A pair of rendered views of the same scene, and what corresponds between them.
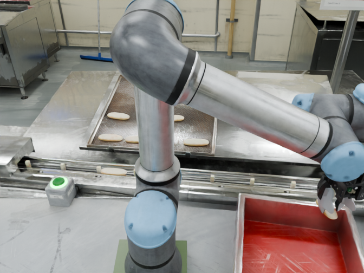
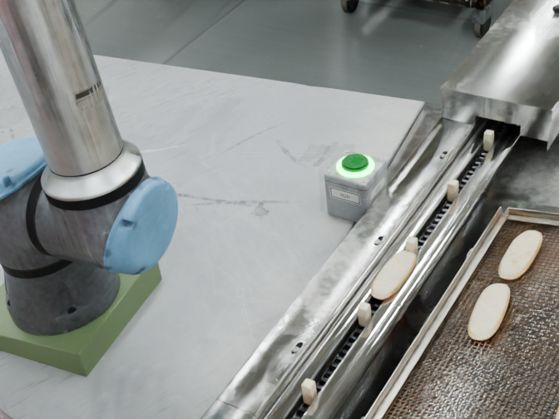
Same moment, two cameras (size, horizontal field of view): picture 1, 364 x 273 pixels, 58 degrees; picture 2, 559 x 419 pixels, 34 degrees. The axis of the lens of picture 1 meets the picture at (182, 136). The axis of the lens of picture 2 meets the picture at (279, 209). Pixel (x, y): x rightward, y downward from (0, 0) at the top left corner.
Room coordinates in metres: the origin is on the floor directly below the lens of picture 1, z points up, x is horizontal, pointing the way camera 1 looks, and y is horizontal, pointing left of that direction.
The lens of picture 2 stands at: (1.25, -0.59, 1.68)
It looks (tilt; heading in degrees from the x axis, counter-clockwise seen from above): 38 degrees down; 119
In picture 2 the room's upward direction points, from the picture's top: 8 degrees counter-clockwise
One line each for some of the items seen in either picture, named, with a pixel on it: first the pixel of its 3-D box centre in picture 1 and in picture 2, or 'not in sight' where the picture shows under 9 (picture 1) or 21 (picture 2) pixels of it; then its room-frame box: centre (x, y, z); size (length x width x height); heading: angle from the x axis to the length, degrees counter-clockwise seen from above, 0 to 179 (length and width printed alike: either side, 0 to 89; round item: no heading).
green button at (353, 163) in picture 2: (58, 182); (355, 165); (0.84, 0.41, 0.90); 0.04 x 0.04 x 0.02
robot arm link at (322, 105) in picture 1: (321, 115); not in sight; (0.60, -0.29, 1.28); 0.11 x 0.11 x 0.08; 86
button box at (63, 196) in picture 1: (62, 194); (358, 196); (0.84, 0.41, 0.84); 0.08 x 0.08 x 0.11; 82
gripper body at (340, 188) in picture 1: (349, 172); not in sight; (0.60, -0.40, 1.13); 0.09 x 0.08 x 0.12; 8
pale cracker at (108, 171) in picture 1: (113, 170); (393, 273); (0.95, 0.25, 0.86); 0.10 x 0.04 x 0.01; 82
